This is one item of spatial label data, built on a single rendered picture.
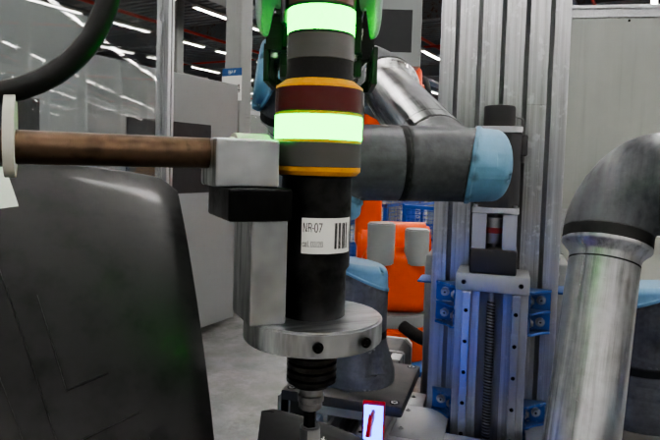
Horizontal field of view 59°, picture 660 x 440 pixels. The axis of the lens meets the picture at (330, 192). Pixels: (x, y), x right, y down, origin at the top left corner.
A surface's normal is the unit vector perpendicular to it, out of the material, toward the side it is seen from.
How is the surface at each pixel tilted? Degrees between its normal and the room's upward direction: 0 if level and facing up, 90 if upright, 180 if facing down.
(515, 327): 90
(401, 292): 90
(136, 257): 43
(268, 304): 90
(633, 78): 90
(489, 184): 116
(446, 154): 75
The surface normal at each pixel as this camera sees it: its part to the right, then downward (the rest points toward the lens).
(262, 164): 0.41, 0.06
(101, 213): 0.45, -0.69
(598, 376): -0.15, -0.29
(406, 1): -0.02, 0.05
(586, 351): -0.46, -0.34
